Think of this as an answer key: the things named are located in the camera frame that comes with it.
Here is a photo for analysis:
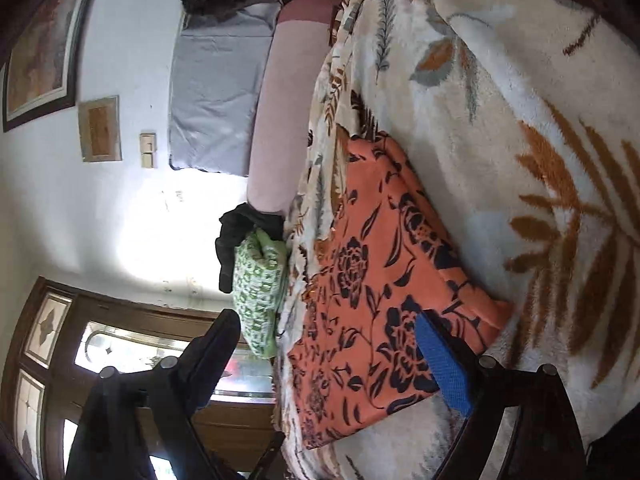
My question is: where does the orange floral blouse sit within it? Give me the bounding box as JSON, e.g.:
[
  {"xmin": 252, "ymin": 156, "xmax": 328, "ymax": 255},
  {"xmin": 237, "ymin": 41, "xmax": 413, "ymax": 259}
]
[{"xmin": 288, "ymin": 134, "xmax": 512, "ymax": 448}]

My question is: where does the stained glass wooden door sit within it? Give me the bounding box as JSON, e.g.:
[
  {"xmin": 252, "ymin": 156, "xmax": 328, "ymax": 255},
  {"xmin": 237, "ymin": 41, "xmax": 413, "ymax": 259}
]
[{"xmin": 1, "ymin": 278, "xmax": 284, "ymax": 479}]

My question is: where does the green white patterned pillow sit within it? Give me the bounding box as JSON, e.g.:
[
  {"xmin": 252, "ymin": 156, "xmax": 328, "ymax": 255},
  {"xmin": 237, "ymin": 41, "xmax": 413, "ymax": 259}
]
[{"xmin": 231, "ymin": 228, "xmax": 288, "ymax": 360}]

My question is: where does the black garment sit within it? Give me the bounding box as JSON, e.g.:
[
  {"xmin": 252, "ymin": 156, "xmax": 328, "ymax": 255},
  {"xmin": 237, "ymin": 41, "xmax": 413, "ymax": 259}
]
[{"xmin": 215, "ymin": 203, "xmax": 284, "ymax": 294}]

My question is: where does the small framed picture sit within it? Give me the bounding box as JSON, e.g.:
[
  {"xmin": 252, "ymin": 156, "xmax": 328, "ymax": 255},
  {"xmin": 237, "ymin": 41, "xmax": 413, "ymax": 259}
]
[{"xmin": 78, "ymin": 96, "xmax": 122, "ymax": 162}]

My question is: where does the large framed painting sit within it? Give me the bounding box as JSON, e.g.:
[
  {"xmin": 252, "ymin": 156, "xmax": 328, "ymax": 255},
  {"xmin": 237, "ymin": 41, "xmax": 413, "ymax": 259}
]
[{"xmin": 2, "ymin": 0, "xmax": 92, "ymax": 131}]

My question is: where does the leaf pattern fleece blanket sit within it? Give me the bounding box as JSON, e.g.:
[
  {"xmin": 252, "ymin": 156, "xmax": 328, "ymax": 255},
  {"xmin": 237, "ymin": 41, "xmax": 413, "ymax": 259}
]
[{"xmin": 277, "ymin": 0, "xmax": 639, "ymax": 479}]

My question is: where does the grey pillow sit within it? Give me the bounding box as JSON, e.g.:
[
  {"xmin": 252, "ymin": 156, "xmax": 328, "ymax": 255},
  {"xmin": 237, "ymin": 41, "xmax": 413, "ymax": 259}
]
[{"xmin": 168, "ymin": 2, "xmax": 282, "ymax": 177}]

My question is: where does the beige wall switch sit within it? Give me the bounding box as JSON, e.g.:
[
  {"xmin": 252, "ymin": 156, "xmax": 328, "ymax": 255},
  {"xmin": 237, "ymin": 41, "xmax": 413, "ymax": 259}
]
[{"xmin": 139, "ymin": 132, "xmax": 156, "ymax": 169}]

